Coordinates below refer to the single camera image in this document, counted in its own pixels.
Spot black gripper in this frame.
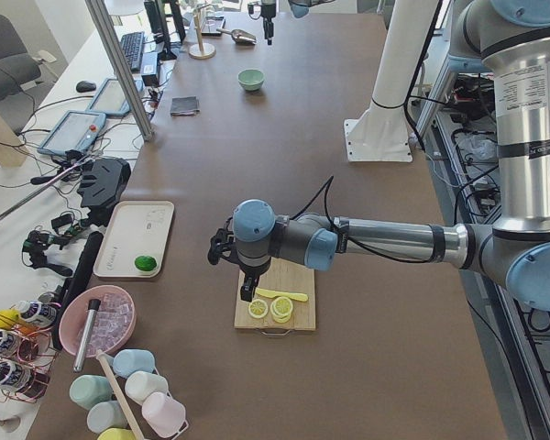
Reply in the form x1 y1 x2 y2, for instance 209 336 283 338
207 218 259 302

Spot mint green bowl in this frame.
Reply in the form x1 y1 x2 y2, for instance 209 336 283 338
237 69 265 92

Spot pink bowl with ice cubes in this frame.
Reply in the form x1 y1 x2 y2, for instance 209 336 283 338
60 285 137 358

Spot lemon slice single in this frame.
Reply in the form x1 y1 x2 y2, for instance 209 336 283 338
247 299 269 319

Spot shiny metal scoop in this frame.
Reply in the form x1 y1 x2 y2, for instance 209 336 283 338
216 27 257 46

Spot stacked lemon slices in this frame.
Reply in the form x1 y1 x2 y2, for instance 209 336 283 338
270 297 293 323

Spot bamboo cutting board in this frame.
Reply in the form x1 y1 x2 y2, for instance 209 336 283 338
234 258 316 331

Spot yellow plastic knife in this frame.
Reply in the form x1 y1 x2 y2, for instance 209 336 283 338
255 288 309 303

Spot wooden stand with round base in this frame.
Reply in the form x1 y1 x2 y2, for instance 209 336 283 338
188 4 215 60

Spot green lime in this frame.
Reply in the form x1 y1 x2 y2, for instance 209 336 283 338
134 255 158 273

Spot cream serving tray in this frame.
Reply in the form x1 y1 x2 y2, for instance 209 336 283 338
93 201 174 279

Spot grey folded cloth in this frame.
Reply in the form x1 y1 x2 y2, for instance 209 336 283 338
170 96 200 116

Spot black keyboard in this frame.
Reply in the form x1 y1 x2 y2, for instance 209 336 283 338
120 31 145 72

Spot pale blue cup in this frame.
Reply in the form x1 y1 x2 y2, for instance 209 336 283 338
113 349 156 379

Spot white cup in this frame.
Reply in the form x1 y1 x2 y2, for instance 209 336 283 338
125 371 169 405

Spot pink cup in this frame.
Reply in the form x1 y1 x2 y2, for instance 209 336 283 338
141 391 186 438

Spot black gripper part on desk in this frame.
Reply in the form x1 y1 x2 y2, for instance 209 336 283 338
77 159 131 226

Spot blue teach pendant far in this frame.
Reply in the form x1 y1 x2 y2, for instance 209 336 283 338
87 78 130 117

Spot blue teach pendant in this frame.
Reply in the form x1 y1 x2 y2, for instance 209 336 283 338
38 111 106 157
87 78 130 117

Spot grey blue cup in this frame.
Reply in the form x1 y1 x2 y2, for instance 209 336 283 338
86 401 127 434

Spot mint green cup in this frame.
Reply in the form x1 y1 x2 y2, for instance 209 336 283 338
69 375 113 411

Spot yellow cup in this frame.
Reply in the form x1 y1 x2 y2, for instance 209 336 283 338
97 427 136 440

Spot black computer mouse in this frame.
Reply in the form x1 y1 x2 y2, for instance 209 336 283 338
75 81 97 94

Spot blue teach pendant near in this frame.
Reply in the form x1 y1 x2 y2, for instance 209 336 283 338
38 111 106 157

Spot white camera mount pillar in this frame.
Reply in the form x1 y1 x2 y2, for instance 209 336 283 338
344 0 441 162

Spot aluminium frame post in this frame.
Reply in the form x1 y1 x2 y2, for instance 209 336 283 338
85 0 154 141

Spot copper wire bottle rack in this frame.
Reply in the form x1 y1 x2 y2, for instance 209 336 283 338
0 308 58 403

